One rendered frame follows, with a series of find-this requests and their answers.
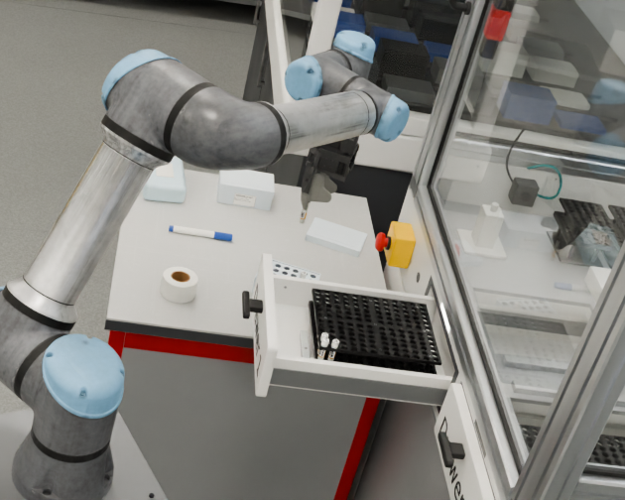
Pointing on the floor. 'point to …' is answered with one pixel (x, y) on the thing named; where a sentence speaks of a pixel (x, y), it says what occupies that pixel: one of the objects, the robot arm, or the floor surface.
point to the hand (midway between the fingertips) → (304, 200)
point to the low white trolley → (230, 349)
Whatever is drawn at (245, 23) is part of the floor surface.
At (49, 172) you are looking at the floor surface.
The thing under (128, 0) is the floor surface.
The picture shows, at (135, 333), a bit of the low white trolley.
